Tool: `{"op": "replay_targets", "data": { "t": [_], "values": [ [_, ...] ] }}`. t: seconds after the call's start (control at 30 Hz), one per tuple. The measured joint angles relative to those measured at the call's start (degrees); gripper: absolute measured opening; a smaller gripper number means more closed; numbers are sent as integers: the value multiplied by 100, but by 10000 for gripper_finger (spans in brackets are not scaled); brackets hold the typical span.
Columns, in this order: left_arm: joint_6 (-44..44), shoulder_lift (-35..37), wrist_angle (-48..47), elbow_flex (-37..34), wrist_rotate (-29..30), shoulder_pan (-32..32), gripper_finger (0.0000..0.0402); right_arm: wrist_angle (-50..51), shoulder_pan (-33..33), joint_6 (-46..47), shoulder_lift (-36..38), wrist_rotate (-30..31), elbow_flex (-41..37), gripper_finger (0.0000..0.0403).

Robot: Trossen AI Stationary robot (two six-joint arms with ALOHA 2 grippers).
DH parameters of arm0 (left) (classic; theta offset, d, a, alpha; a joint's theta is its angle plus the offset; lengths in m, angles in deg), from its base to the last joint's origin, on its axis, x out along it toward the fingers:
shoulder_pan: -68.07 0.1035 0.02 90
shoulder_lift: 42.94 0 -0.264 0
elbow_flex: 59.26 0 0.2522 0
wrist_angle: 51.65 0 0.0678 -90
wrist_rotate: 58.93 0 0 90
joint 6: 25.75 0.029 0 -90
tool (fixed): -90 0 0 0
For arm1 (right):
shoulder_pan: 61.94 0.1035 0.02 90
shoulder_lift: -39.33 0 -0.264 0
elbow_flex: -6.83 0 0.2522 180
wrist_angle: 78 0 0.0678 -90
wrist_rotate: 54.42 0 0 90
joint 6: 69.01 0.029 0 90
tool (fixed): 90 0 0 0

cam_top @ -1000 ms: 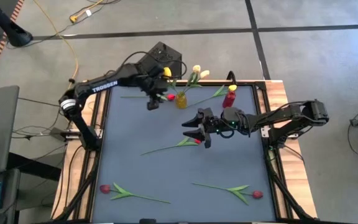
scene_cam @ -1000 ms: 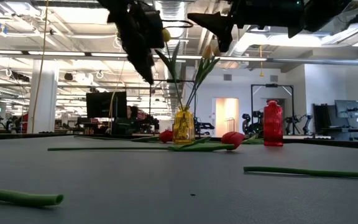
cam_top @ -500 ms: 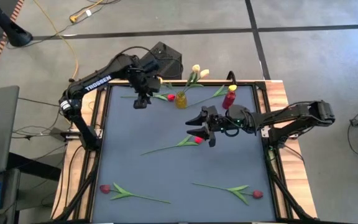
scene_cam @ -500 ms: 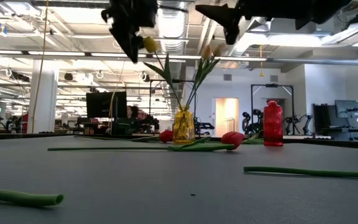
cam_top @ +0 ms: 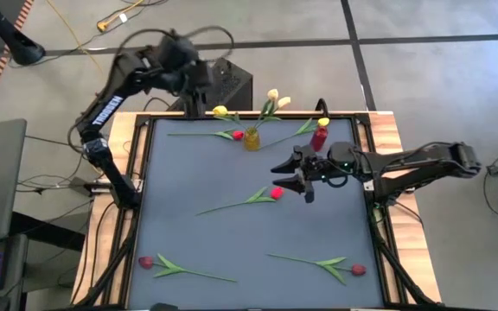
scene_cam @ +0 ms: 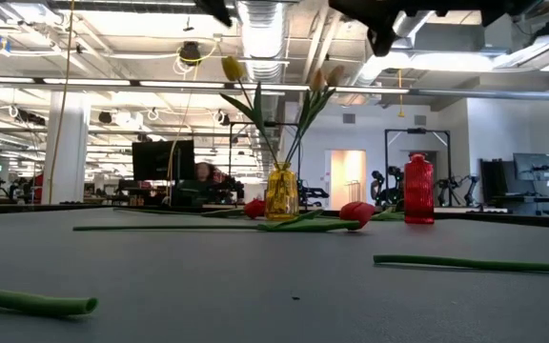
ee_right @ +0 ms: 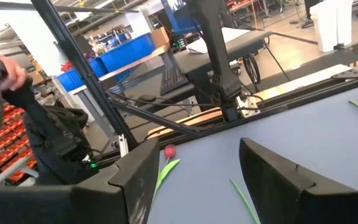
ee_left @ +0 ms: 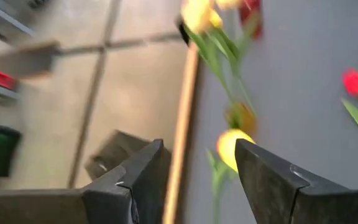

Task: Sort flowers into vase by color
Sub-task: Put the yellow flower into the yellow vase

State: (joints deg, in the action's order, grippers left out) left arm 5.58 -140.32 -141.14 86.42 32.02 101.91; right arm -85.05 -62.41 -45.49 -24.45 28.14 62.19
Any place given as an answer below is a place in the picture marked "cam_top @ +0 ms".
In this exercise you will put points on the grey metal bracket plate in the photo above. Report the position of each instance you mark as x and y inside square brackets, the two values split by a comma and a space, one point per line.
[82, 185]

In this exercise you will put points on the yellow artificial tulip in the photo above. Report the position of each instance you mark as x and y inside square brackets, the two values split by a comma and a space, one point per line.
[323, 122]
[220, 110]

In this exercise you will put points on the black perforated computer case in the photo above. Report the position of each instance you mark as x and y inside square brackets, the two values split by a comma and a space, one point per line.
[231, 86]

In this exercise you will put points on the red glass vase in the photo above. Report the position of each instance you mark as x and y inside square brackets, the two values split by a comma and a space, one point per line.
[318, 140]

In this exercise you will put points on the black stand pole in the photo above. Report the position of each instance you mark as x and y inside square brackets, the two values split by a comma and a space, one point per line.
[20, 45]

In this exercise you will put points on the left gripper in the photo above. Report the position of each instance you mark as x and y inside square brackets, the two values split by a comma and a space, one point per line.
[197, 73]

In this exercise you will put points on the red artificial tulip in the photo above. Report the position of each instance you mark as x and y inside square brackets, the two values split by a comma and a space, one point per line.
[146, 262]
[238, 135]
[358, 270]
[277, 193]

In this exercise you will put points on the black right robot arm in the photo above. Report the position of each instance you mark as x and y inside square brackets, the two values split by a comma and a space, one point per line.
[426, 166]

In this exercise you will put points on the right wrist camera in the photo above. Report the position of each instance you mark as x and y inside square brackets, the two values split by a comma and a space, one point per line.
[308, 194]

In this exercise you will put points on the cream artificial tulip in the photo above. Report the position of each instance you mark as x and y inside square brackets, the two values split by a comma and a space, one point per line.
[272, 94]
[283, 102]

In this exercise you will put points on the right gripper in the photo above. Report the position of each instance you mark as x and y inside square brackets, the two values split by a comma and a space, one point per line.
[331, 166]

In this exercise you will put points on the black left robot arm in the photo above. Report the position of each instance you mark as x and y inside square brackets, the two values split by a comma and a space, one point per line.
[106, 108]

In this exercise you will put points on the yellow glass vase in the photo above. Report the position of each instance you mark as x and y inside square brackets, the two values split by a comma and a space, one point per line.
[252, 142]

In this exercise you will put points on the grey table mat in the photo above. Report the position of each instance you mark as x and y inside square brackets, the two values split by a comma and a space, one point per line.
[231, 237]

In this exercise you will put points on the black metal table frame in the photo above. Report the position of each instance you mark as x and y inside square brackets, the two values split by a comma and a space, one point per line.
[340, 116]

